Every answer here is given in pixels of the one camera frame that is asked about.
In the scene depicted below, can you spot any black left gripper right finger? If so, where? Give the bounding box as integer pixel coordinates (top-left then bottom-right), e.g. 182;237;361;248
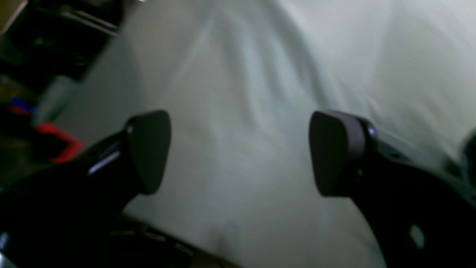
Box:
308;111;476;268

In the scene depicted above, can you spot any red black clamp right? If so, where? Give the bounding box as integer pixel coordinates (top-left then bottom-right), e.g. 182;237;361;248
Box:
1;97;82;163

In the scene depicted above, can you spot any green table cloth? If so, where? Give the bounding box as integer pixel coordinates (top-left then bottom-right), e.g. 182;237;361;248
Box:
55;0;476;268

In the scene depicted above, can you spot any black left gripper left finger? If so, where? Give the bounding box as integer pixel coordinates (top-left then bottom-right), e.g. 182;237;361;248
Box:
1;110;172;268

